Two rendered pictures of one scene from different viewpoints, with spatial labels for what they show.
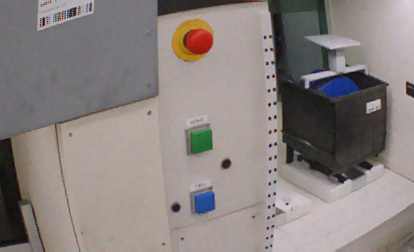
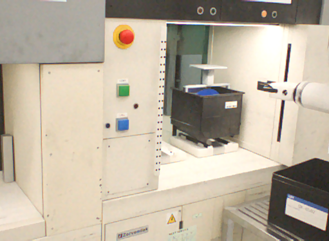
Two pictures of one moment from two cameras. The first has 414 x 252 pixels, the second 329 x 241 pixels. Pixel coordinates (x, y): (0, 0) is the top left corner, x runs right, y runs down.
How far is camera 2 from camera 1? 0.25 m
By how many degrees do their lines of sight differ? 7
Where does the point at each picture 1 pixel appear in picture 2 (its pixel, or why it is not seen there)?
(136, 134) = (90, 80)
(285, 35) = (181, 78)
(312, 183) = (187, 145)
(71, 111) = (51, 58)
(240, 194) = (142, 125)
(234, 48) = (145, 46)
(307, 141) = (184, 122)
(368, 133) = (226, 120)
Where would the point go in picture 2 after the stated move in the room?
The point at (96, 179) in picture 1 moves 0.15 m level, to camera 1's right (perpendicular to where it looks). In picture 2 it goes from (63, 101) to (120, 104)
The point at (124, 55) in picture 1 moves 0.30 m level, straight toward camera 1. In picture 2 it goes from (85, 35) to (81, 44)
